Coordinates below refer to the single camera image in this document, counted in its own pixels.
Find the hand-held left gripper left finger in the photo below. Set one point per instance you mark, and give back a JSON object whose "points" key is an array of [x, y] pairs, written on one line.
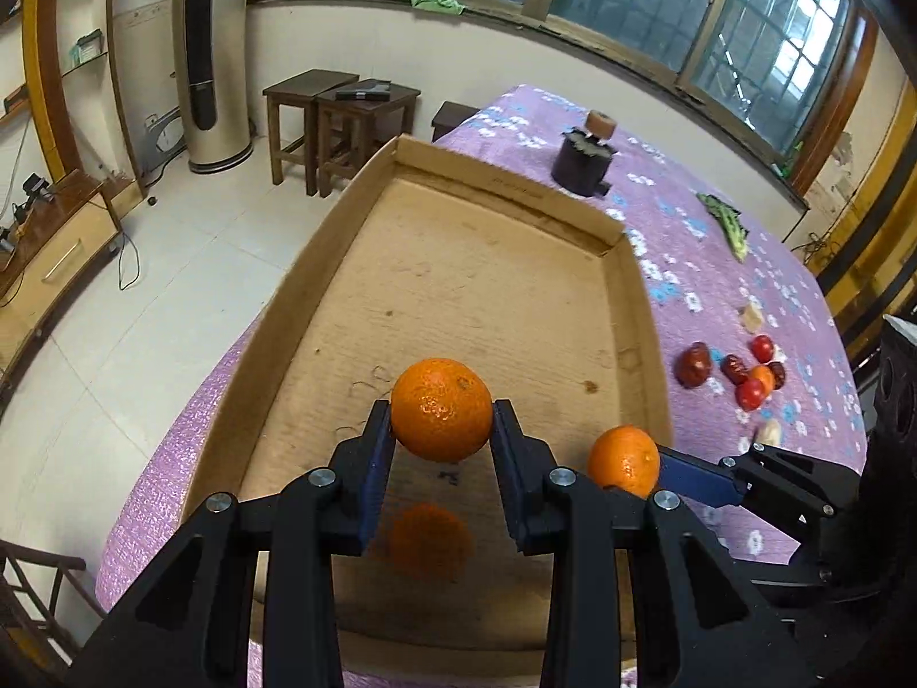
{"points": [[376, 473]]}

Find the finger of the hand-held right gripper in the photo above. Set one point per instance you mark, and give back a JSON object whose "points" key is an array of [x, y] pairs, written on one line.
{"points": [[695, 476]]}

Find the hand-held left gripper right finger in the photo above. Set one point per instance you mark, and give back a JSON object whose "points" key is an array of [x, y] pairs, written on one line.
{"points": [[510, 473]]}

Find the large orange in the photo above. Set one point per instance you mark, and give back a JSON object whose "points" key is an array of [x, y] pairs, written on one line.
{"points": [[623, 460], [440, 408]]}

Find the red cherry tomato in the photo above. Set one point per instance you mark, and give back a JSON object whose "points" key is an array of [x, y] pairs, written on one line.
{"points": [[750, 395], [761, 347]]}

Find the large red jujube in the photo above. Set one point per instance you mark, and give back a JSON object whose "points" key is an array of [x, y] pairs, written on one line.
{"points": [[693, 365]]}

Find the dark red jujube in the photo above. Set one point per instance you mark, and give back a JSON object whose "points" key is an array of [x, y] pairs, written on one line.
{"points": [[733, 370], [778, 375]]}

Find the small orange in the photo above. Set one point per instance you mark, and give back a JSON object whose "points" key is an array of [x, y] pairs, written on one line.
{"points": [[762, 377]]}

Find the shallow cardboard box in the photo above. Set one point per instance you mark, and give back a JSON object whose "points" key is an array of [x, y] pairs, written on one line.
{"points": [[466, 287]]}

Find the green leafy vegetable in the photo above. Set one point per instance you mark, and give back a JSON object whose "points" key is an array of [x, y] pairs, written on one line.
{"points": [[725, 222]]}

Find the purple floral blanket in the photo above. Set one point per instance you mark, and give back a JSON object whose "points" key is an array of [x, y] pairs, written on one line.
{"points": [[680, 179]]}

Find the black cylindrical container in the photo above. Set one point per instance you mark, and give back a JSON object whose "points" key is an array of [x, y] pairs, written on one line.
{"points": [[579, 168]]}

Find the dark wooden chair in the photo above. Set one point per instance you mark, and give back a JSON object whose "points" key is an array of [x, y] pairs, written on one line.
{"points": [[36, 588]]}

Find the brown round block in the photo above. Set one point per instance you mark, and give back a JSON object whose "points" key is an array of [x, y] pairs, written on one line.
{"points": [[600, 125]]}

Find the dark wooden stool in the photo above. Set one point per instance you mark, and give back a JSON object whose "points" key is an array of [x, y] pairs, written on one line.
{"points": [[451, 115], [304, 84], [372, 109]]}

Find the beige tower air conditioner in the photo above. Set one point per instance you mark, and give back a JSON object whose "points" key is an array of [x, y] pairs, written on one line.
{"points": [[215, 129]]}

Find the black remote control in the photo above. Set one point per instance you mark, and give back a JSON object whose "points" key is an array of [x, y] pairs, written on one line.
{"points": [[362, 93]]}

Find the wooden low cabinet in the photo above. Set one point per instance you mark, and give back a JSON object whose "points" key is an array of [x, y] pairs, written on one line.
{"points": [[64, 229]]}

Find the black power adapter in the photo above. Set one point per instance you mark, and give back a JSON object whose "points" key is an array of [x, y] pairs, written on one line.
{"points": [[36, 186]]}

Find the green cloth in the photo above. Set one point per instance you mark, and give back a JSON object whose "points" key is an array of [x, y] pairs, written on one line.
{"points": [[438, 3]]}

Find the wooden framed window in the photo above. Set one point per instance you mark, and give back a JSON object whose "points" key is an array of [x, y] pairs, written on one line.
{"points": [[645, 0]]}

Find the wall shelf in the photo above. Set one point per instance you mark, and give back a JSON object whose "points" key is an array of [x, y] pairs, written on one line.
{"points": [[79, 50]]}

